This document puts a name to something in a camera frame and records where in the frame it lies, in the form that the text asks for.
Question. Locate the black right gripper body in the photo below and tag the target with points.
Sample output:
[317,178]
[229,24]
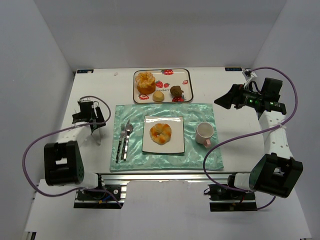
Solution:
[238,94]

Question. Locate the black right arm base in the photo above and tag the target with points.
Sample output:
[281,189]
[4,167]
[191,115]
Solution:
[225,200]

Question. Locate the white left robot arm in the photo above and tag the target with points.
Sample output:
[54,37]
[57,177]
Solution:
[63,164]

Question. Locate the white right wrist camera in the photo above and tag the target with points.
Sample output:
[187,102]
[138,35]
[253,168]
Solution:
[249,76]

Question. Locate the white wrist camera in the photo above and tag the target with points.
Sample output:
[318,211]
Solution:
[249,76]
[94,103]

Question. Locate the white square plate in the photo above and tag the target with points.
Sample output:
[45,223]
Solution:
[175,146]

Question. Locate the sugared orange bundt bread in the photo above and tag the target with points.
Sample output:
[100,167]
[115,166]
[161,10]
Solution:
[146,82]

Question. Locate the brown chocolate croissant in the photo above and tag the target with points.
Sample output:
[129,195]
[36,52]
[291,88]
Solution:
[176,91]

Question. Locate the silver fork patterned handle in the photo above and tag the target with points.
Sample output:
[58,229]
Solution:
[122,133]

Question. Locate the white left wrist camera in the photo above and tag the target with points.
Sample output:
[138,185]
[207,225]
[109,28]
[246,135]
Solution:
[94,103]

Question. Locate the metal bread tongs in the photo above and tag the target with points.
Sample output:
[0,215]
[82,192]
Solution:
[97,136]

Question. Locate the small round pale bun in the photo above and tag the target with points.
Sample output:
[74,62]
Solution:
[158,96]

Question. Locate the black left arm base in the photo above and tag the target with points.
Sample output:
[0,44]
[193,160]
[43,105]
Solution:
[111,194]

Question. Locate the golden croissant bread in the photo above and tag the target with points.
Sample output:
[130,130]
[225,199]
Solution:
[160,133]

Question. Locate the silver knife patterned handle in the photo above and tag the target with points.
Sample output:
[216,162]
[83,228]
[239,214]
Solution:
[129,129]

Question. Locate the aluminium table frame rail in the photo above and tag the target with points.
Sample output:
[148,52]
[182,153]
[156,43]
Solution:
[155,176]

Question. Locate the pink white mug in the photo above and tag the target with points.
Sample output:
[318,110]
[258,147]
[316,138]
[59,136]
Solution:
[204,133]

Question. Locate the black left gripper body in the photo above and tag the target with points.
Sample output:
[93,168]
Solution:
[98,119]

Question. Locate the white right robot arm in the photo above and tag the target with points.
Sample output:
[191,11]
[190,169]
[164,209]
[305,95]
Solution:
[277,172]

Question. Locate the strawberry print serving tray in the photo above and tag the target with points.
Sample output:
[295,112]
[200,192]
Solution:
[165,80]

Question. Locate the teal satin placemat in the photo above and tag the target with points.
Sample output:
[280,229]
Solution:
[195,156]

